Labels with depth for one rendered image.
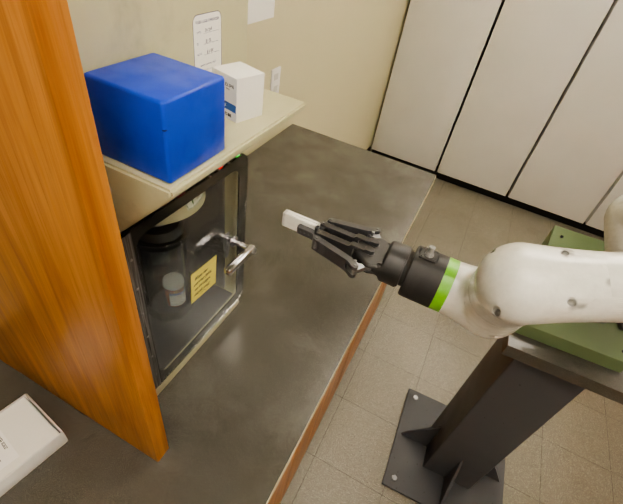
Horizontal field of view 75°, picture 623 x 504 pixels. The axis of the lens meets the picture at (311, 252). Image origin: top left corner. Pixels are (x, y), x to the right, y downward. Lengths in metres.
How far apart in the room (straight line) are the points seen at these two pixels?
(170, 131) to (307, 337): 0.70
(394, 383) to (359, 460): 0.43
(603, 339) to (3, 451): 1.34
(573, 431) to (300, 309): 1.74
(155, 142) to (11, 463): 0.65
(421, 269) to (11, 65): 0.55
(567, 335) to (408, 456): 0.98
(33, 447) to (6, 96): 0.65
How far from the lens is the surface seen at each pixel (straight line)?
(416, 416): 2.10
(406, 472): 1.97
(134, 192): 0.49
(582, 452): 2.46
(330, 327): 1.06
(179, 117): 0.44
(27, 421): 0.95
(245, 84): 0.58
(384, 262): 0.67
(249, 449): 0.89
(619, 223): 1.10
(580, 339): 1.29
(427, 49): 3.51
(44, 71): 0.36
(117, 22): 0.52
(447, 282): 0.66
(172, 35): 0.58
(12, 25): 0.37
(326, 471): 1.90
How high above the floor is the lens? 1.76
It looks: 42 degrees down
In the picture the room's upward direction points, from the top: 11 degrees clockwise
